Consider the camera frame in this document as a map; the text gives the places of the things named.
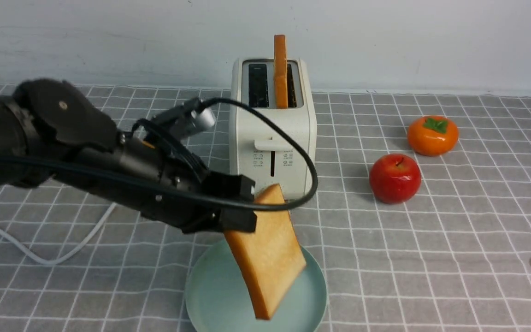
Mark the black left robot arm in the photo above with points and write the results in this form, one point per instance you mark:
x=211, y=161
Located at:
x=52, y=120

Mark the light green plate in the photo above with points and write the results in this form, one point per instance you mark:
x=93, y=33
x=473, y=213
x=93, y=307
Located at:
x=217, y=299

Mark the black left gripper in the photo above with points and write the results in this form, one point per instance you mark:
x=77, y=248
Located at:
x=178, y=193

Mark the orange persimmon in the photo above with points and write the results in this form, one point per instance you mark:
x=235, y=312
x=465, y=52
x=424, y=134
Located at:
x=432, y=135

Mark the toasted bread slice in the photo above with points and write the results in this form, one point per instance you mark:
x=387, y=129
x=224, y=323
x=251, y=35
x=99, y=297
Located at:
x=280, y=72
x=270, y=260

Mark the grey checked tablecloth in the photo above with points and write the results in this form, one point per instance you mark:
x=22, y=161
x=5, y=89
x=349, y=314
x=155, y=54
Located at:
x=453, y=258

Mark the red apple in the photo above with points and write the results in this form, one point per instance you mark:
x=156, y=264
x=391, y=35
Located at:
x=395, y=178

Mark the white toaster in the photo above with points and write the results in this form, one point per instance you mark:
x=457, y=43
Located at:
x=255, y=150

